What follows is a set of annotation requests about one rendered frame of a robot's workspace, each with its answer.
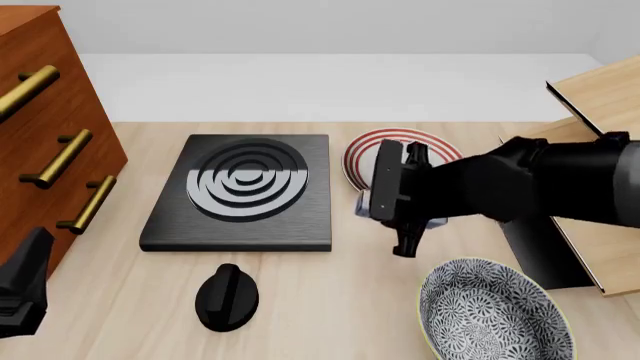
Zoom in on round black stove knob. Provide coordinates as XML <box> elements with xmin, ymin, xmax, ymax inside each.
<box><xmin>194</xmin><ymin>262</ymin><xmax>261</xmax><ymax>333</ymax></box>

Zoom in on wooden slat tray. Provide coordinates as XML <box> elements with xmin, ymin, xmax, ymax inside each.
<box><xmin>496</xmin><ymin>54</ymin><xmax>640</xmax><ymax>300</ymax></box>

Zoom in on brass drawer handle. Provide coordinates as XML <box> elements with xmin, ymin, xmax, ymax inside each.
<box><xmin>55</xmin><ymin>174</ymin><xmax>118</xmax><ymax>236</ymax></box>
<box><xmin>18</xmin><ymin>128</ymin><xmax>94</xmax><ymax>190</ymax></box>
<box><xmin>0</xmin><ymin>65</ymin><xmax>62</xmax><ymax>124</ymax></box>

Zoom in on wooden cabinet drawer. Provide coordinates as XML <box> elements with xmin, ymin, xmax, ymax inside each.
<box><xmin>0</xmin><ymin>111</ymin><xmax>128</xmax><ymax>278</ymax></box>
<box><xmin>0</xmin><ymin>13</ymin><xmax>85</xmax><ymax>151</ymax></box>
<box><xmin>0</xmin><ymin>62</ymin><xmax>107</xmax><ymax>234</ymax></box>

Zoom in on black and white patterned bowl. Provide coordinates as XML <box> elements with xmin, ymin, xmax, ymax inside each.
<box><xmin>417</xmin><ymin>256</ymin><xmax>577</xmax><ymax>360</ymax></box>

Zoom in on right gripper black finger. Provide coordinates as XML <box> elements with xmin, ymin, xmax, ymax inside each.
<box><xmin>405</xmin><ymin>141</ymin><xmax>433</xmax><ymax>168</ymax></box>
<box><xmin>390</xmin><ymin>219</ymin><xmax>433</xmax><ymax>259</ymax></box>

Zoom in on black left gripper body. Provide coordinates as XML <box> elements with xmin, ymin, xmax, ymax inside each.
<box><xmin>0</xmin><ymin>260</ymin><xmax>50</xmax><ymax>337</ymax></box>

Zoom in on wooden cabinet with drawers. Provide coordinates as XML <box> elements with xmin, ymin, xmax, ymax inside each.
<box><xmin>0</xmin><ymin>5</ymin><xmax>129</xmax><ymax>279</ymax></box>

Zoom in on white plate with red rings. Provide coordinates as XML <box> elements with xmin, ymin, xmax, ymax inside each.
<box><xmin>341</xmin><ymin>127</ymin><xmax>464</xmax><ymax>194</ymax></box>

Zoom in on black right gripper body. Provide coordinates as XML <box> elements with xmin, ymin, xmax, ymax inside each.
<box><xmin>398</xmin><ymin>161</ymin><xmax>442</xmax><ymax>227</ymax></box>

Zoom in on flat black stove plate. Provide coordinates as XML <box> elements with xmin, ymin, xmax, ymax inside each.
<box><xmin>139</xmin><ymin>133</ymin><xmax>335</xmax><ymax>254</ymax></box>

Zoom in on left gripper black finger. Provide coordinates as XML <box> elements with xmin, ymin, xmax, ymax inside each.
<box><xmin>8</xmin><ymin>225</ymin><xmax>55</xmax><ymax>282</ymax></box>

